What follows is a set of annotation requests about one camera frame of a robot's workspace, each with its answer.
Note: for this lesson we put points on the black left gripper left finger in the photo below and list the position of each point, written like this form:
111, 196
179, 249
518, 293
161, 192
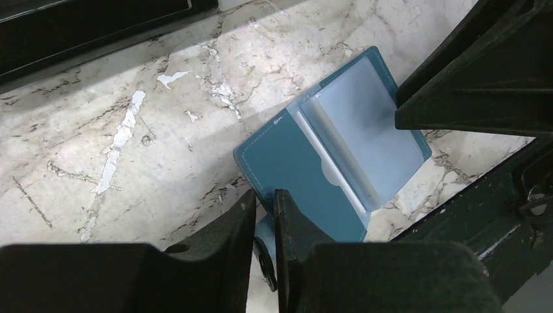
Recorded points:
208, 271

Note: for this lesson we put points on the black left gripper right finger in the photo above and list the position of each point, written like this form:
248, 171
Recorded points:
317, 274

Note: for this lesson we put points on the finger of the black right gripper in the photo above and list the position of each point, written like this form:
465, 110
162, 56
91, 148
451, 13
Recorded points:
492, 74
505, 217

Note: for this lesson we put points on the blue leather card holder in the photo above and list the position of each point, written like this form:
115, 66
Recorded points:
336, 149

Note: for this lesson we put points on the black left card bin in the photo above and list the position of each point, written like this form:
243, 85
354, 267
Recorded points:
40, 38

